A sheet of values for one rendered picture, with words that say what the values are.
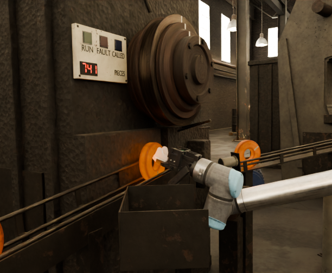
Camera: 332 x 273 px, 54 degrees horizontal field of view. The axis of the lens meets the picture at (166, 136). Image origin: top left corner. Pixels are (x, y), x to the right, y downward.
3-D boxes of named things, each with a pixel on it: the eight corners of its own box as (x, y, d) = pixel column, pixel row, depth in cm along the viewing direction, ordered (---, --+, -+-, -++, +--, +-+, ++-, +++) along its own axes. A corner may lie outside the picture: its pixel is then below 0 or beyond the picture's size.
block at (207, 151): (185, 187, 166) (185, 140, 164) (193, 183, 172) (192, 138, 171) (204, 189, 160) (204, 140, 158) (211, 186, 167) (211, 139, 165)
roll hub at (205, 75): (173, 103, 127) (172, 30, 125) (204, 104, 151) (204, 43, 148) (185, 103, 124) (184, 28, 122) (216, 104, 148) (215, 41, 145)
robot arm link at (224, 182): (231, 202, 108) (240, 174, 107) (198, 188, 114) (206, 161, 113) (240, 198, 116) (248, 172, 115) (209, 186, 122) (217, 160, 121)
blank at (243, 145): (242, 173, 179) (246, 174, 176) (229, 151, 175) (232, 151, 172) (261, 156, 183) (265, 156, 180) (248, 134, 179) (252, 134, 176)
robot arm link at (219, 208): (227, 226, 121) (237, 195, 120) (220, 235, 110) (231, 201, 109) (204, 216, 124) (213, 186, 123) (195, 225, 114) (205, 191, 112)
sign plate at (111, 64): (73, 78, 109) (71, 23, 108) (123, 83, 131) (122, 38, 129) (78, 78, 108) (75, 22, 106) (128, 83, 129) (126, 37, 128)
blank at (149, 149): (136, 147, 123) (143, 147, 122) (157, 138, 137) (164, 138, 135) (140, 186, 126) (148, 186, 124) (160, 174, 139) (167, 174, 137)
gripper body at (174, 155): (178, 144, 128) (205, 154, 122) (173, 165, 130) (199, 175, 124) (167, 147, 122) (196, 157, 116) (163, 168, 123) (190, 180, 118)
